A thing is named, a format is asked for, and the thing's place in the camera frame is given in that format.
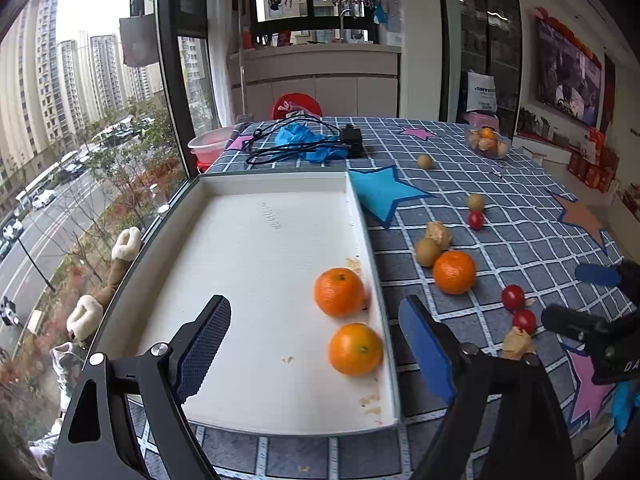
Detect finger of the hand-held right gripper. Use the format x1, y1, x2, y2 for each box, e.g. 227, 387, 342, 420
541, 303, 626, 356
574, 259, 640, 306

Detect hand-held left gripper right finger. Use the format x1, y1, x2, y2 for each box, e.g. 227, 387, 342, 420
397, 295, 578, 480

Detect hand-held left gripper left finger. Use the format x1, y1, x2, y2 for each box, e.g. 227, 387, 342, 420
50, 295, 233, 480

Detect husked physalis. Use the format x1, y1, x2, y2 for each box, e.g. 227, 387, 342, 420
500, 327, 536, 360
425, 221, 452, 250

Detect orange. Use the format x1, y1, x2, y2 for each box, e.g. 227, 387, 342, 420
328, 323, 385, 377
432, 250, 477, 296
314, 267, 366, 318

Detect white rectangular tray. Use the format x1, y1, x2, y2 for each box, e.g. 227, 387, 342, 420
89, 170, 402, 436

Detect person's right hand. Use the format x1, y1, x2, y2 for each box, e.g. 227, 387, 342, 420
611, 381, 640, 436

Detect grey checked tablecloth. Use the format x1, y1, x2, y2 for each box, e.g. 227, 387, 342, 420
127, 117, 636, 480

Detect red gift boxes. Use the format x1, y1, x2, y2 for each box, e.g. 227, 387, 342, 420
567, 130, 618, 193

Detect brown fleece boot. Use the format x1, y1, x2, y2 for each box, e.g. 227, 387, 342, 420
66, 294, 105, 343
102, 226, 143, 306

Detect white low cabinet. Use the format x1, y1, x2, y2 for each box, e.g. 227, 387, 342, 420
515, 130, 640, 221

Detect white sneaker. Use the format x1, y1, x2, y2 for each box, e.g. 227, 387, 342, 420
49, 342, 86, 411

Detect clear glass bowl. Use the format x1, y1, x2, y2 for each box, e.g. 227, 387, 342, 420
466, 126, 513, 161

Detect pink plastic stool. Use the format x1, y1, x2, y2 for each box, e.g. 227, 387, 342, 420
462, 111, 501, 133

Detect pink plastic basin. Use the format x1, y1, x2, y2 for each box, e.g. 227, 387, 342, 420
187, 127, 236, 163

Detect white paper bag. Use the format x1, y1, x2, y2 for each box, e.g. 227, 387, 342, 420
466, 71, 498, 113

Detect black power adapter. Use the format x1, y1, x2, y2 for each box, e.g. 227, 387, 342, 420
339, 124, 367, 158

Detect dark glass cabinet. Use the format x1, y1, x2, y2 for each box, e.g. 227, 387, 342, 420
440, 0, 523, 136

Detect white kitchen counter cabinet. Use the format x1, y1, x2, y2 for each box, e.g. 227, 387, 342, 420
227, 42, 403, 123

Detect wall television screen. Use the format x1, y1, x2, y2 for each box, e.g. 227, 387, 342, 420
536, 17, 603, 128

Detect black cable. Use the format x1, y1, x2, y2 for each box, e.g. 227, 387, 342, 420
245, 115, 346, 166

